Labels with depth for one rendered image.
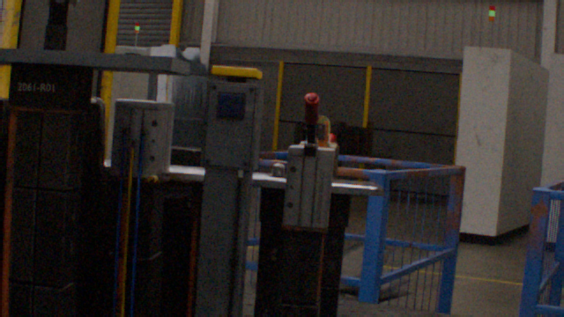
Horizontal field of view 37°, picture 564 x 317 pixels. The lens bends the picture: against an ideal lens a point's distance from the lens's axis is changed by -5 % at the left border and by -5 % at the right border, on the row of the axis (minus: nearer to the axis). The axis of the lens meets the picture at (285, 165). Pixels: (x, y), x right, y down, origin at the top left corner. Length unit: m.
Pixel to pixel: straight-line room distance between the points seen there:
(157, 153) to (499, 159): 7.85
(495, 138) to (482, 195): 0.59
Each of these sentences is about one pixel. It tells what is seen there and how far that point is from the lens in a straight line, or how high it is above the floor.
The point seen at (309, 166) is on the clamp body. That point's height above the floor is 1.03.
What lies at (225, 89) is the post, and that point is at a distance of 1.16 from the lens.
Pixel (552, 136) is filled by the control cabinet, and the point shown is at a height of 1.15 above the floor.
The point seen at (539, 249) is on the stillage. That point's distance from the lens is 2.93.
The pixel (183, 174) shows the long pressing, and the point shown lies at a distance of 1.44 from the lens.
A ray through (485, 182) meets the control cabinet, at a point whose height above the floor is 0.63.
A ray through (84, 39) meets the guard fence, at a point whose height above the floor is 1.46.
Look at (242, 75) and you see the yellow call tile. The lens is 1.16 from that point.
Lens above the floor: 1.10
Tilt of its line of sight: 3 degrees down
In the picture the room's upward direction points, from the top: 5 degrees clockwise
